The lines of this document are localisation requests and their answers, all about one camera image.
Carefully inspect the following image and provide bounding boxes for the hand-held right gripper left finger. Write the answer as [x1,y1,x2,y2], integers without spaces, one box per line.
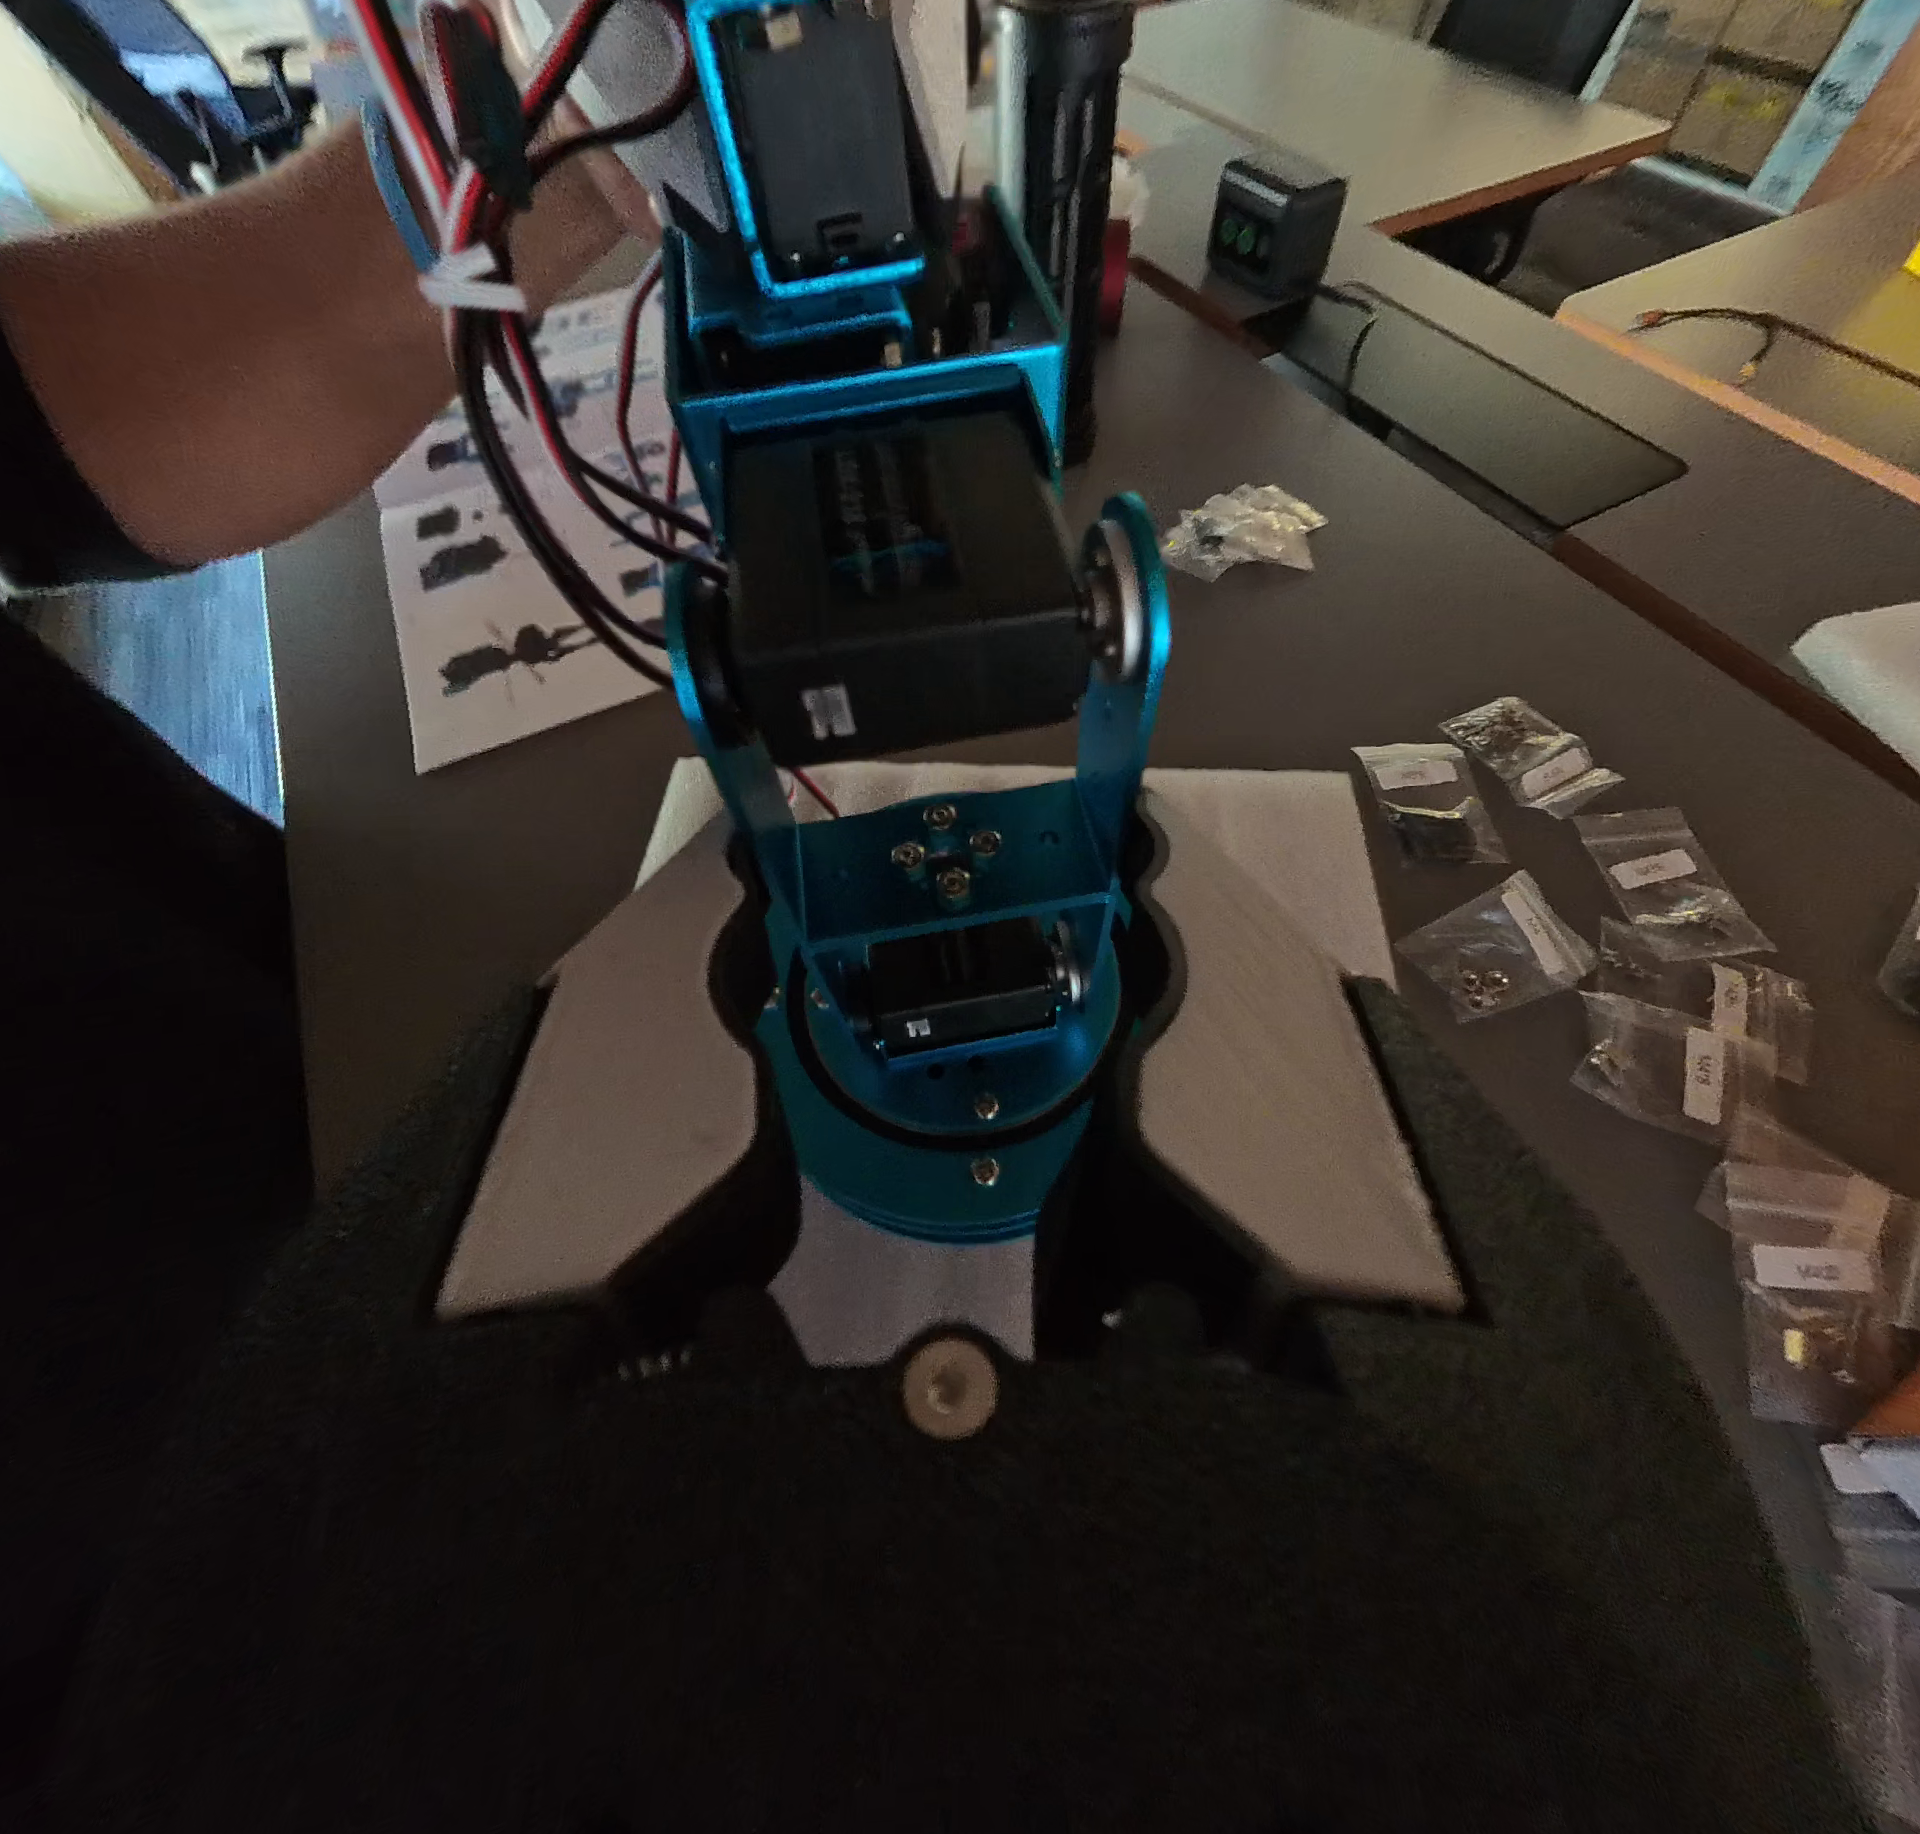
[436,829,798,1322]

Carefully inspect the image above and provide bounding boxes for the white foam sheet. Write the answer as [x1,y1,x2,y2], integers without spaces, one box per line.
[637,756,1397,997]

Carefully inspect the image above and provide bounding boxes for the pile of small screw bags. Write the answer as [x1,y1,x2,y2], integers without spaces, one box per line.
[1351,694,1920,1431]

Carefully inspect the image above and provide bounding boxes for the blue toy robot arm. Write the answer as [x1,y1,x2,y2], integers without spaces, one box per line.
[661,0,1173,1237]

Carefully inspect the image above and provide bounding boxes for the thin dark cable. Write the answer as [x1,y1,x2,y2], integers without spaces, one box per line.
[1641,301,1920,399]

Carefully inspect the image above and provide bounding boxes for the white foam block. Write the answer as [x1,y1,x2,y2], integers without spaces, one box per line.
[1789,603,1920,801]

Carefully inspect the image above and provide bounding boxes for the small black device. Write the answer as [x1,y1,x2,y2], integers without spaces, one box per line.
[1213,150,1348,323]

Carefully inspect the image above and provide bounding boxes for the brown table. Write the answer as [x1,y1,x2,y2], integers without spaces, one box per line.
[1126,0,1673,239]

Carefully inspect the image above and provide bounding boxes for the clear bag of black parts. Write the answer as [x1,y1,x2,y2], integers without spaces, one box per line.
[1158,483,1332,579]

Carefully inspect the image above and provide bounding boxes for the printed instruction sheet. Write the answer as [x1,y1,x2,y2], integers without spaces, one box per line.
[367,281,723,777]

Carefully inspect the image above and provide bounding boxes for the person's left forearm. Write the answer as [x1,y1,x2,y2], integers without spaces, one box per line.
[0,116,468,577]

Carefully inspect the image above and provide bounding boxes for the red black white servo wires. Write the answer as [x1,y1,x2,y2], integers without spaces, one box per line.
[306,0,843,816]

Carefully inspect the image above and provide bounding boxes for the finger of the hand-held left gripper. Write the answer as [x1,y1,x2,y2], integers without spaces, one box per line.
[517,64,723,284]

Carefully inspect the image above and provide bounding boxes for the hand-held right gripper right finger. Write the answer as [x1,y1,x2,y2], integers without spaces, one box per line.
[1126,813,1471,1318]

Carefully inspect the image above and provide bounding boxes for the wood-edged desk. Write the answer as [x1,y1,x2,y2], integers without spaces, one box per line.
[1559,175,1920,507]

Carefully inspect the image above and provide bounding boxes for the stacked cardboard boxes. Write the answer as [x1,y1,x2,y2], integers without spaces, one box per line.
[1590,0,1920,207]

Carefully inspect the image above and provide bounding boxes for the black cylindrical tube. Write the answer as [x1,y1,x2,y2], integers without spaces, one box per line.
[993,0,1130,464]

